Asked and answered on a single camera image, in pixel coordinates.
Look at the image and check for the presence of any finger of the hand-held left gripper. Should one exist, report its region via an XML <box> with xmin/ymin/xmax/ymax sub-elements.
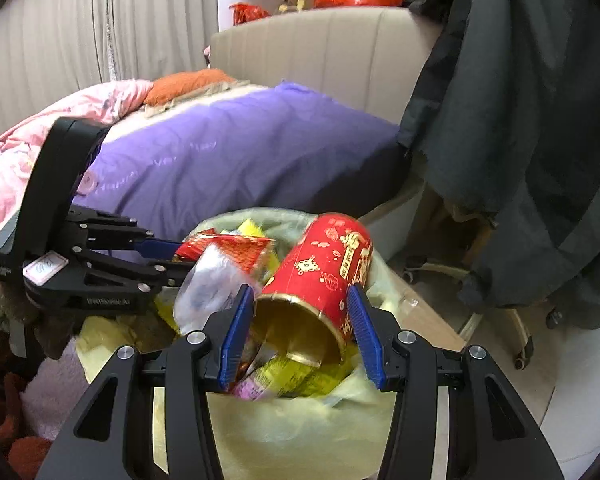
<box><xmin>69</xmin><ymin>205</ymin><xmax>183</xmax><ymax>261</ymax></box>
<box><xmin>72</xmin><ymin>249</ymin><xmax>197</xmax><ymax>303</ymax></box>

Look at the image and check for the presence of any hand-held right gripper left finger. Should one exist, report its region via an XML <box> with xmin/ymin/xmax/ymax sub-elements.
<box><xmin>34</xmin><ymin>284</ymin><xmax>257</xmax><ymax>480</ymax></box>

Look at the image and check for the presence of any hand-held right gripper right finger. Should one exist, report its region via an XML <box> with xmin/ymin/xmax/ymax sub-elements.
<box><xmin>346</xmin><ymin>284</ymin><xmax>565</xmax><ymax>480</ymax></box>

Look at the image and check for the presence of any red snack wrapper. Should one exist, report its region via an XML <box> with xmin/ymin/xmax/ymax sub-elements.
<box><xmin>174</xmin><ymin>228</ymin><xmax>217</xmax><ymax>262</ymax></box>

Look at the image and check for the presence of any red cardboard tube can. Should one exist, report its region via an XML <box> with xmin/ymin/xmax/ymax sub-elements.
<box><xmin>250</xmin><ymin>212</ymin><xmax>375</xmax><ymax>367</ymax></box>

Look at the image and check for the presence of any trash bin with yellow bag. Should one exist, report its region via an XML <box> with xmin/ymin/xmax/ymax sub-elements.
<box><xmin>75</xmin><ymin>207</ymin><xmax>406</xmax><ymax>480</ymax></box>

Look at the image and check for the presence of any pink quilt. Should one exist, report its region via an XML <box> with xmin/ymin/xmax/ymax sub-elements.
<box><xmin>0</xmin><ymin>79</ymin><xmax>153</xmax><ymax>243</ymax></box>

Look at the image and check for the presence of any pink paper cup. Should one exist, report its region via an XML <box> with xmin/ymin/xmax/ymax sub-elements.
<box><xmin>76</xmin><ymin>170</ymin><xmax>101</xmax><ymax>196</ymax></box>

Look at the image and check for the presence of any clear plastic bag red top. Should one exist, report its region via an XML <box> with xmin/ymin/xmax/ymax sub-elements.
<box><xmin>172</xmin><ymin>237</ymin><xmax>276</xmax><ymax>336</ymax></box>

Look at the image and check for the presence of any yellow snack wrapper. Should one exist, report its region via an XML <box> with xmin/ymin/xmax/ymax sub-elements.
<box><xmin>220</xmin><ymin>217</ymin><xmax>267</xmax><ymax>239</ymax></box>
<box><xmin>232</xmin><ymin>345</ymin><xmax>353</xmax><ymax>400</ymax></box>

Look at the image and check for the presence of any purple blanket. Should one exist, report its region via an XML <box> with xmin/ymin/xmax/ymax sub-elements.
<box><xmin>72</xmin><ymin>80</ymin><xmax>413</xmax><ymax>261</ymax></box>

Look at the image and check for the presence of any lilac fluffy cloth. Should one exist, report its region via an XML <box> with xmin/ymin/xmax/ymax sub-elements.
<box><xmin>19</xmin><ymin>337</ymin><xmax>98</xmax><ymax>443</ymax></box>

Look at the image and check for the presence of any wooden swivel chair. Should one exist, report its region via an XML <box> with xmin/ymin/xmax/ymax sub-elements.
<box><xmin>405</xmin><ymin>180</ymin><xmax>566</xmax><ymax>371</ymax></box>

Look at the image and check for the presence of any beige bed sheet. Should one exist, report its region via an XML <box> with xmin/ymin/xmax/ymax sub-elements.
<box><xmin>145</xmin><ymin>80</ymin><xmax>281</xmax><ymax>121</ymax></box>

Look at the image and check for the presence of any orange pillow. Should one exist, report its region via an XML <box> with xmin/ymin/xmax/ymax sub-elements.
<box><xmin>144</xmin><ymin>70</ymin><xmax>236</xmax><ymax>107</ymax></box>

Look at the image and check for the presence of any grey curtain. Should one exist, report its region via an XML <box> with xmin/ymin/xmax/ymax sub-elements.
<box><xmin>0</xmin><ymin>0</ymin><xmax>220</xmax><ymax>151</ymax></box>

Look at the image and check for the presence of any red fluffy clothing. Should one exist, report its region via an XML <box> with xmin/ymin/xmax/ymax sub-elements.
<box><xmin>0</xmin><ymin>360</ymin><xmax>51</xmax><ymax>480</ymax></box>

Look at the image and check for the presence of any white wardrobe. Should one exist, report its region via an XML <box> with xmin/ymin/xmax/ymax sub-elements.
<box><xmin>540</xmin><ymin>310</ymin><xmax>600</xmax><ymax>463</ymax></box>

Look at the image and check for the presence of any small red plastic bag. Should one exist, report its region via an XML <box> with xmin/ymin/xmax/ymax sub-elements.
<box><xmin>229</xmin><ymin>2</ymin><xmax>271</xmax><ymax>27</ymax></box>

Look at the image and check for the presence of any beige padded headboard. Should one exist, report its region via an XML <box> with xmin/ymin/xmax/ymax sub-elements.
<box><xmin>210</xmin><ymin>6</ymin><xmax>443</xmax><ymax>126</ymax></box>

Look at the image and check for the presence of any black jacket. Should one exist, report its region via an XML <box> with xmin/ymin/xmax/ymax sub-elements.
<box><xmin>397</xmin><ymin>0</ymin><xmax>600</xmax><ymax>331</ymax></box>

